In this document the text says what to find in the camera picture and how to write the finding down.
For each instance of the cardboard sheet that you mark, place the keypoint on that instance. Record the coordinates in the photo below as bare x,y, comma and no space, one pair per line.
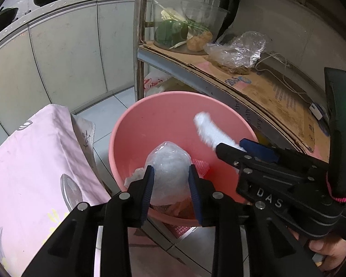
276,98

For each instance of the clear plastic bag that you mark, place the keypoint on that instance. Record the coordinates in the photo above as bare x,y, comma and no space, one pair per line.
167,170
236,50

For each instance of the crumpled clear plastic bag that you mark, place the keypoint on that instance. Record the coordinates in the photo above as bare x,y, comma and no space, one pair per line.
236,50

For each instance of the white cloth lavender print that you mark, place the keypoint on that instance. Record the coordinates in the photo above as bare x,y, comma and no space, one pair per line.
85,132

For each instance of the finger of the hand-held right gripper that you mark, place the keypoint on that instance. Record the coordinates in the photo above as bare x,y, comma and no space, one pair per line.
259,151
230,154

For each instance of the red and white plastic bag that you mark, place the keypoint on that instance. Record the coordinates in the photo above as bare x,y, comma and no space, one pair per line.
155,82

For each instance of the metal storage rack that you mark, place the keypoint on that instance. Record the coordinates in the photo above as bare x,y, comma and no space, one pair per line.
140,34

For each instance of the white power adapter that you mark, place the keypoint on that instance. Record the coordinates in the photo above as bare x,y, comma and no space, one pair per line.
317,111

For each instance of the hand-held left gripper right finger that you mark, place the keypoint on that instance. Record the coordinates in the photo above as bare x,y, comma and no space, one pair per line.
193,190

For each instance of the pink plastic bucket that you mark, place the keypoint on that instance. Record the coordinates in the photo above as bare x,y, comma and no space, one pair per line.
161,115

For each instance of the pale leafy vegetable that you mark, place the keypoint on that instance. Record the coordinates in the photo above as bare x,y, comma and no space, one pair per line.
173,14

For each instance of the pink floral tablecloth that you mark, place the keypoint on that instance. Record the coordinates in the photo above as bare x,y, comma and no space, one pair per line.
31,173

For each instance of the ginger root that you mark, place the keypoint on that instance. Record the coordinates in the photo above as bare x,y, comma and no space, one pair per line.
200,41

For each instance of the person's right hand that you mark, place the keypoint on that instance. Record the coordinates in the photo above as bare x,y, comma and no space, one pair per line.
331,248

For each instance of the glass bowl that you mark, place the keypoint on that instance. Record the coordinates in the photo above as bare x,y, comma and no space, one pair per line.
210,17

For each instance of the grey kitchen cabinets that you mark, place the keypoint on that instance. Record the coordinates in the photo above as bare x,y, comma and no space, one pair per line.
75,49

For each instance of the green melon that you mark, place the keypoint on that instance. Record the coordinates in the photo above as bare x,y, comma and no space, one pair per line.
170,33

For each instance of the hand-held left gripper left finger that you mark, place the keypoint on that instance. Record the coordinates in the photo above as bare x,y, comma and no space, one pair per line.
150,190

